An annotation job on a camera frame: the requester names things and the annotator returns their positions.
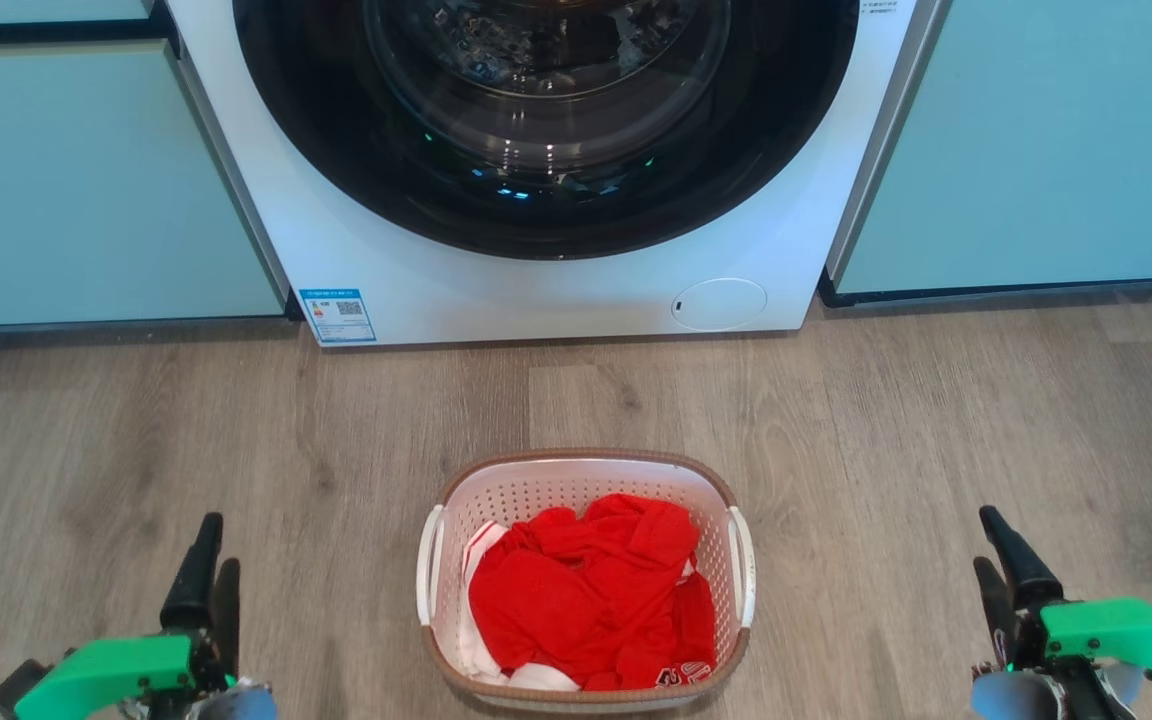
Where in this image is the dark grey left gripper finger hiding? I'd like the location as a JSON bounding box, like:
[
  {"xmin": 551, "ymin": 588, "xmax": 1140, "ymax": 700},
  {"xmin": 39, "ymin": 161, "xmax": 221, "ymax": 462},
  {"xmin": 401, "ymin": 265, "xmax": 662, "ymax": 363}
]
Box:
[
  {"xmin": 160, "ymin": 512, "xmax": 226, "ymax": 632},
  {"xmin": 211, "ymin": 557, "xmax": 242, "ymax": 678}
]

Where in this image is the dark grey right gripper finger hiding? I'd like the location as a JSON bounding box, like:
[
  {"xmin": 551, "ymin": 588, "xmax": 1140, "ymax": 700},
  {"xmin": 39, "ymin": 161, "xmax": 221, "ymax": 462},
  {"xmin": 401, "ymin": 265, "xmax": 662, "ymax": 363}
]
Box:
[
  {"xmin": 972, "ymin": 556, "xmax": 1020, "ymax": 670},
  {"xmin": 979, "ymin": 505, "xmax": 1066, "ymax": 612}
]

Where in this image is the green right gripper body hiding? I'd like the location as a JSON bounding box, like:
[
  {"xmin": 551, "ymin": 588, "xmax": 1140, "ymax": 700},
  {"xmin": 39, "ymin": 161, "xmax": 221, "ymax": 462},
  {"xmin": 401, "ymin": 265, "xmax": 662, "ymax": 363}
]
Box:
[{"xmin": 1010, "ymin": 596, "xmax": 1152, "ymax": 707}]

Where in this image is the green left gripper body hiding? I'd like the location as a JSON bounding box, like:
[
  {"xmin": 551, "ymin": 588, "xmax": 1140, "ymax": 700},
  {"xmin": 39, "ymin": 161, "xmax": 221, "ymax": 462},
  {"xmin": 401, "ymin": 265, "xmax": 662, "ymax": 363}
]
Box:
[{"xmin": 14, "ymin": 630, "xmax": 237, "ymax": 720}]

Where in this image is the white laundry basket brown rim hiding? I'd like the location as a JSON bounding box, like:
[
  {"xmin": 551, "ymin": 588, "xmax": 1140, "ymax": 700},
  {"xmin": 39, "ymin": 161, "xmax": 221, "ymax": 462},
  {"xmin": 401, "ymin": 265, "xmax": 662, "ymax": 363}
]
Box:
[{"xmin": 415, "ymin": 447, "xmax": 758, "ymax": 714}]

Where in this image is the white garment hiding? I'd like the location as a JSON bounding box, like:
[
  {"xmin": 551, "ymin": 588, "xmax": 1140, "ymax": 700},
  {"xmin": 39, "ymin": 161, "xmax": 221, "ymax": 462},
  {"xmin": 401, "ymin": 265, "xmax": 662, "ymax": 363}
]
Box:
[{"xmin": 456, "ymin": 520, "xmax": 583, "ymax": 694}]

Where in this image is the blue energy label sticker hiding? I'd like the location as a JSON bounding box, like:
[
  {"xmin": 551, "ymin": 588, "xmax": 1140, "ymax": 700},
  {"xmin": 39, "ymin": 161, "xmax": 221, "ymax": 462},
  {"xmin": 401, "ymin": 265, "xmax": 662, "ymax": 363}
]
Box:
[{"xmin": 297, "ymin": 288, "xmax": 378, "ymax": 346}]

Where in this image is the red garment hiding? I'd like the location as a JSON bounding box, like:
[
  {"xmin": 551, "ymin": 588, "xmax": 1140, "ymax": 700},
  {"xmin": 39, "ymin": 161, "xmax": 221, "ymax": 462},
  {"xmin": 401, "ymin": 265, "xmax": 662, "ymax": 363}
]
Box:
[{"xmin": 467, "ymin": 493, "xmax": 718, "ymax": 693}]

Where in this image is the round white filter cover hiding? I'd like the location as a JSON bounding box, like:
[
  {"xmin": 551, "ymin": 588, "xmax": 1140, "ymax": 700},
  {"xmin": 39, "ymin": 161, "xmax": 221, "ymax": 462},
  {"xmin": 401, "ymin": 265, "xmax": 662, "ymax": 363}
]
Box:
[{"xmin": 670, "ymin": 277, "xmax": 769, "ymax": 333}]

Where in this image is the large light green cabinet door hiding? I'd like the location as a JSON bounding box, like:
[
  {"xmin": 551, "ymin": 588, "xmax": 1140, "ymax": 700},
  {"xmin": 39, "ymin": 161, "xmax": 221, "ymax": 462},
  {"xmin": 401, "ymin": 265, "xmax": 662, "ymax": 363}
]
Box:
[{"xmin": 0, "ymin": 38, "xmax": 289, "ymax": 330}]

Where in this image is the white washing machine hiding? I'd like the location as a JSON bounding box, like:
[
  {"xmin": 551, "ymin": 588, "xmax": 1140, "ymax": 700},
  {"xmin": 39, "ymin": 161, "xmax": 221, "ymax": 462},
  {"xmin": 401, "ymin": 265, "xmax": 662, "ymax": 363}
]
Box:
[{"xmin": 165, "ymin": 0, "xmax": 943, "ymax": 349}]

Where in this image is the wide light green cabinet door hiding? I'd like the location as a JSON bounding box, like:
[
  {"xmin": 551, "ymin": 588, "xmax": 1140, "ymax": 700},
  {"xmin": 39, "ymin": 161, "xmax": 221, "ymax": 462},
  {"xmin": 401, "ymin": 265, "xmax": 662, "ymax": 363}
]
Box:
[{"xmin": 825, "ymin": 0, "xmax": 1152, "ymax": 298}]

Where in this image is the black round washing machine door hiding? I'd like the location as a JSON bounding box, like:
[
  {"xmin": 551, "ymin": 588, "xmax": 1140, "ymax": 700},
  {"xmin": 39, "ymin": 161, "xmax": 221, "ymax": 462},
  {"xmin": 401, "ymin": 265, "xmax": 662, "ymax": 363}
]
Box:
[{"xmin": 232, "ymin": 0, "xmax": 860, "ymax": 262}]

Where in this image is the light green cabinet drawer front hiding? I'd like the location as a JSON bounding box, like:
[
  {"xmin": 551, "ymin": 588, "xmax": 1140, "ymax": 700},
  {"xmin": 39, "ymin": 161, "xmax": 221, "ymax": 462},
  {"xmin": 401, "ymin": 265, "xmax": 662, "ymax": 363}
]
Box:
[{"xmin": 0, "ymin": 0, "xmax": 154, "ymax": 27}]

